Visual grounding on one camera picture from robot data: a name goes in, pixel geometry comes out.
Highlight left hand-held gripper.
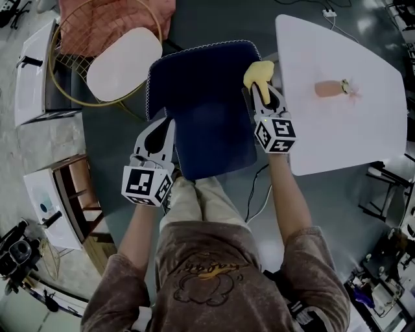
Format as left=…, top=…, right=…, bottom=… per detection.
left=121, top=117, right=177, bottom=208

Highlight black office chair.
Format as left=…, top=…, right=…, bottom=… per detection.
left=0, top=0, right=32, bottom=30

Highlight black faucet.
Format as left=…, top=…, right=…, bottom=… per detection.
left=38, top=210, right=62, bottom=228
left=16, top=55, right=43, bottom=68

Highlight gold wire basket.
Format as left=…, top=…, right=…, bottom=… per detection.
left=38, top=238, right=62, bottom=281

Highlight black shelf rack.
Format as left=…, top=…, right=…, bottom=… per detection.
left=385, top=0, right=415, bottom=82

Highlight person's right forearm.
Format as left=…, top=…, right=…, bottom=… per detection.
left=268, top=152, right=314, bottom=246

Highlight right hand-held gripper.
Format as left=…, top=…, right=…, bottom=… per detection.
left=249, top=82, right=298, bottom=154

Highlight white sink cabinet black frame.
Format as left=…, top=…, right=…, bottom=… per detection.
left=14, top=19, right=82, bottom=127

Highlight white desk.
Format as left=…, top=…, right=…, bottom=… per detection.
left=0, top=285, right=88, bottom=332

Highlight right harness strap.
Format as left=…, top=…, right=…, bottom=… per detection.
left=264, top=268, right=325, bottom=330

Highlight person's brown shirt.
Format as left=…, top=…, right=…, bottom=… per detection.
left=80, top=222, right=353, bottom=332

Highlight white cable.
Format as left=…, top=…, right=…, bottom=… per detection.
left=246, top=184, right=272, bottom=224

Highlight person's left forearm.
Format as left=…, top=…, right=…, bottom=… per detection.
left=117, top=204, right=163, bottom=272

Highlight black cable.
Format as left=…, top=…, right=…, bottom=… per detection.
left=245, top=163, right=270, bottom=224

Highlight dark blue chair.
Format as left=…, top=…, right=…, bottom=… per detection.
left=145, top=40, right=263, bottom=181

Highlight pink cushion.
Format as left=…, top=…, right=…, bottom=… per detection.
left=58, top=0, right=176, bottom=58

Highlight gold wire round chair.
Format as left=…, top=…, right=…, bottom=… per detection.
left=48, top=0, right=163, bottom=121

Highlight wooden slat board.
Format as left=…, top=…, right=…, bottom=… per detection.
left=82, top=233, right=117, bottom=276

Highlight yellow cloth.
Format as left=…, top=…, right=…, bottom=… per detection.
left=243, top=60, right=275, bottom=105

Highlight white sink cabinet wooden frame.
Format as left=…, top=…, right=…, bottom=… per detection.
left=23, top=154, right=113, bottom=250

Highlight cluttered workbench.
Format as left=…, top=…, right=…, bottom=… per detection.
left=343, top=226, right=415, bottom=332

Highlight white table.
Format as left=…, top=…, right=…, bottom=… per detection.
left=274, top=14, right=408, bottom=176

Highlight person's beige trousers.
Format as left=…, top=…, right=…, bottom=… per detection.
left=159, top=176, right=251, bottom=233

